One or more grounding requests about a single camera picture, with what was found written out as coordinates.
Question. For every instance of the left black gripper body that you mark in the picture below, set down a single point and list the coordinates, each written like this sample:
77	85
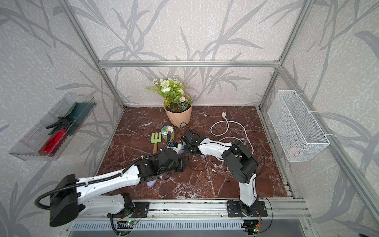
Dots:
176	166

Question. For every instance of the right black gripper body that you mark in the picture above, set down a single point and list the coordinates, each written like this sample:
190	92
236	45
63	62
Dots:
187	148

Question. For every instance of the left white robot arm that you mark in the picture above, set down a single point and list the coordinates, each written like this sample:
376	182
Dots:
74	197

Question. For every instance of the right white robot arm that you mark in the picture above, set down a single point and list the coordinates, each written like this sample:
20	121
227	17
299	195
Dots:
240	161

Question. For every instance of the green garden fork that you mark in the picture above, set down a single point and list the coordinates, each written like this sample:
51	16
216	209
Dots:
155	139

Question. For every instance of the beige flower pot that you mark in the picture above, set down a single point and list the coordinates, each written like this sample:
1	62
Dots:
178	116

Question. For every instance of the purple earbuds case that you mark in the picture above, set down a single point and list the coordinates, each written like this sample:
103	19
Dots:
151	183

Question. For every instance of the round tin can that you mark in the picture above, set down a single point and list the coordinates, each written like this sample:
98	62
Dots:
168	133

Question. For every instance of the green artificial flowering plant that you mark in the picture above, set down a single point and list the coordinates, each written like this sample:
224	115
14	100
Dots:
173	93

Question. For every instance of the pink object in basket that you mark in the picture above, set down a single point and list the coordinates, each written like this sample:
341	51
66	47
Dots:
295	151

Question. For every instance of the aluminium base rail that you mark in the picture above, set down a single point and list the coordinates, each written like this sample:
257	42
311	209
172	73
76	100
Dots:
191	209

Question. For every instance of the white wire mesh basket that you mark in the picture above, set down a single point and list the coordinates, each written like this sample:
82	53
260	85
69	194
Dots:
295	126

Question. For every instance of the red handled pruning shears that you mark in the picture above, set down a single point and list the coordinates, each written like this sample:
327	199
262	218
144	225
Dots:
52	145

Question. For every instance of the clear plastic wall tray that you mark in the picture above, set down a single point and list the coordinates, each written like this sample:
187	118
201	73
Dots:
27	148

